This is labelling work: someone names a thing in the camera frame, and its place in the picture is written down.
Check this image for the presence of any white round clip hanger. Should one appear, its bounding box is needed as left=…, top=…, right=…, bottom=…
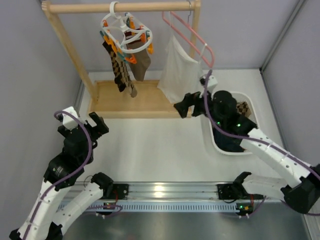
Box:
left=100, top=1, right=154, bottom=64

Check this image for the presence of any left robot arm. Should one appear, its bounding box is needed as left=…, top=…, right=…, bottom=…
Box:
left=9, top=106, right=121, bottom=240

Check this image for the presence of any white plastic laundry basket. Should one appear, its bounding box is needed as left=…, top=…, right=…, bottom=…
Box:
left=207, top=90, right=257, bottom=155

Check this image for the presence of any pink clothes hanger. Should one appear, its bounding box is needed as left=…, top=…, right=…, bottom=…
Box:
left=161, top=11, right=215, bottom=69

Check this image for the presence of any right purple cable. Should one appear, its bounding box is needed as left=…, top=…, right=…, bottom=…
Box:
left=201, top=69, right=320, bottom=217

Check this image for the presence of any pile of socks in basket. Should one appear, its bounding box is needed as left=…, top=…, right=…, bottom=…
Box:
left=212, top=101, right=252, bottom=153

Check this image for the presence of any white hanging garment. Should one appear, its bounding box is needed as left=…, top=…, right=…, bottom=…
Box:
left=156, top=11, right=205, bottom=105

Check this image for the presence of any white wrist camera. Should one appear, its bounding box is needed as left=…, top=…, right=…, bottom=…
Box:
left=199, top=75, right=218, bottom=95
left=53, top=106, right=82, bottom=131

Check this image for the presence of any aluminium mounting rail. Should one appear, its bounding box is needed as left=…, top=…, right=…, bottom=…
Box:
left=57, top=181, right=283, bottom=213

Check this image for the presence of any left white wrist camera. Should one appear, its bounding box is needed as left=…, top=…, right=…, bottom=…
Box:
left=53, top=106, right=82, bottom=131

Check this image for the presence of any plain brown sock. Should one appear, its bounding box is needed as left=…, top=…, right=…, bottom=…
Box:
left=126, top=39, right=151, bottom=82

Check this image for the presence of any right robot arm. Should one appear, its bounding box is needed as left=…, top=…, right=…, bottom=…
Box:
left=85, top=90, right=320, bottom=215

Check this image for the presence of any wooden clothes rack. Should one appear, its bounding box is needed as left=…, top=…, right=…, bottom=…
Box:
left=41, top=0, right=201, bottom=119

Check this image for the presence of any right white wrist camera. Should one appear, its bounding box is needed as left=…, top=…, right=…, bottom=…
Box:
left=199, top=75, right=218, bottom=95

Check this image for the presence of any dark brown argyle sock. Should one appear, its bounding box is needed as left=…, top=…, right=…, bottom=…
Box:
left=102, top=41, right=132, bottom=93

